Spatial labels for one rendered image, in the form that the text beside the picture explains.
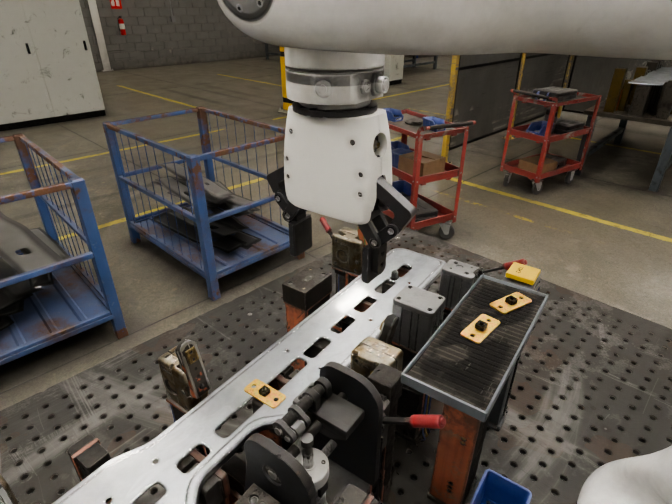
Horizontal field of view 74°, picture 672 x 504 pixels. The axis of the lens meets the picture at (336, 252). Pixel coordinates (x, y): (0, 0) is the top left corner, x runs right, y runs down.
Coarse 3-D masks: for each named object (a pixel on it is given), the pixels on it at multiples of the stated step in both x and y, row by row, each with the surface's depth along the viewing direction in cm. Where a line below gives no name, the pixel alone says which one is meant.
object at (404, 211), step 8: (384, 184) 40; (376, 192) 40; (384, 192) 40; (392, 192) 40; (384, 200) 40; (392, 200) 39; (400, 200) 39; (392, 208) 40; (400, 208) 39; (408, 208) 39; (400, 216) 40; (408, 216) 39; (400, 224) 40; (400, 232) 41
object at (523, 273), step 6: (516, 264) 102; (522, 264) 102; (510, 270) 100; (516, 270) 100; (522, 270) 100; (528, 270) 100; (534, 270) 100; (540, 270) 100; (510, 276) 99; (516, 276) 98; (522, 276) 97; (528, 276) 97; (534, 276) 97; (528, 282) 97; (534, 282) 97
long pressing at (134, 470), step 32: (416, 256) 138; (352, 288) 122; (320, 320) 110; (288, 352) 100; (320, 352) 100; (224, 384) 92; (288, 384) 91; (192, 416) 84; (224, 416) 84; (256, 416) 84; (160, 448) 78; (192, 448) 78; (224, 448) 78; (96, 480) 73; (128, 480) 73; (160, 480) 73; (192, 480) 73
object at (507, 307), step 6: (510, 294) 91; (516, 294) 91; (522, 294) 91; (498, 300) 89; (504, 300) 89; (510, 300) 87; (516, 300) 88; (522, 300) 89; (528, 300) 89; (492, 306) 87; (498, 306) 88; (504, 306) 87; (510, 306) 87; (516, 306) 87; (504, 312) 86
